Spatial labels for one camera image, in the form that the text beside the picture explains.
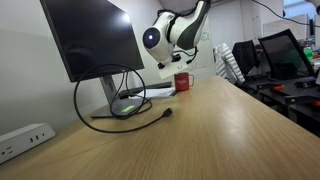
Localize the orange clamp far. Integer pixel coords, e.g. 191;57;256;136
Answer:
271;85;285;91

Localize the black computer monitor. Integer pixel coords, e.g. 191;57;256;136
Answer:
40;0;144;117

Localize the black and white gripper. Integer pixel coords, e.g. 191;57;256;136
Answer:
157;54;181;69

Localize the black mesh office chair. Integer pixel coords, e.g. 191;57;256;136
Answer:
259;29;315;80

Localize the black keyboard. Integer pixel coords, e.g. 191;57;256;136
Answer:
119;81;172;99

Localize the black cable with plug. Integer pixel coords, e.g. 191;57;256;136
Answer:
73;63;174;134

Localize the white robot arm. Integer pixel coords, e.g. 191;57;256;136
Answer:
142;0;211;69

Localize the red metal mug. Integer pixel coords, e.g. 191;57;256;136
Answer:
174;72;194;91

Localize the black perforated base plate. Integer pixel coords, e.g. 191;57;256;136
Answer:
252;76;320;105

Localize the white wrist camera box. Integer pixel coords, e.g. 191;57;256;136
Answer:
159;62;188;79

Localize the white power strip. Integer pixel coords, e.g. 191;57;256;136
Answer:
0;123;56;164

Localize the white puffy jacket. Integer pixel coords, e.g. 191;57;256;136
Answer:
213;43;245;84

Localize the white paper notepad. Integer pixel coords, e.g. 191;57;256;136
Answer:
129;87;176;99

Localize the green sticky note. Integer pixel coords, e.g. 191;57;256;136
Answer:
121;105;135;112

